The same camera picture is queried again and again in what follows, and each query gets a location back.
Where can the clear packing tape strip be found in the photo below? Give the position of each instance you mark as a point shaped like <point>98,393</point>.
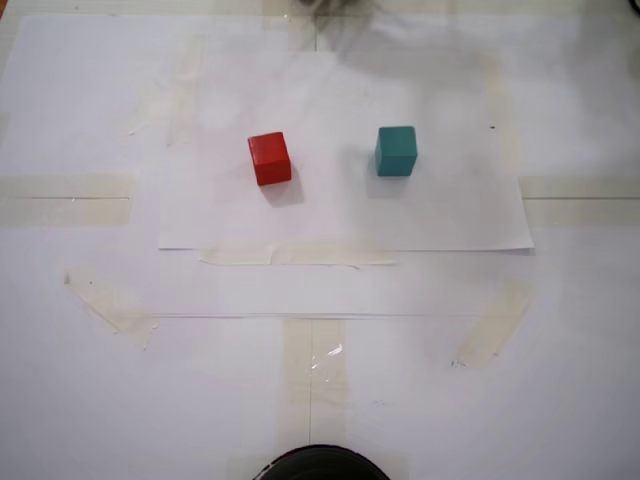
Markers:
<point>315,380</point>

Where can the small white paper sheet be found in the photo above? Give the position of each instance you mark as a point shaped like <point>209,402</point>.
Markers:
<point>340,215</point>

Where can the beige masking tape strip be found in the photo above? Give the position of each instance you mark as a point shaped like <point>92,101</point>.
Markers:
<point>492,327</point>
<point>502,115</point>
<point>65,210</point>
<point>300,35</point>
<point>300,256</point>
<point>186,90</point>
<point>580,210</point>
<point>112,305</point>
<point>150,117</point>

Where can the red cube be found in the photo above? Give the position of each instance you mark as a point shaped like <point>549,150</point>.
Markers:
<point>270,162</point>

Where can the teal blue cube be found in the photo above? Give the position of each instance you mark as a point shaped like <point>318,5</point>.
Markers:
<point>397,155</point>

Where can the black round object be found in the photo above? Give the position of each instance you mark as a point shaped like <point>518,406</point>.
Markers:
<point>325,465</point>

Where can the large white paper sheet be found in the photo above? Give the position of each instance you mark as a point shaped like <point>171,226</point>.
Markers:
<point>100,250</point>

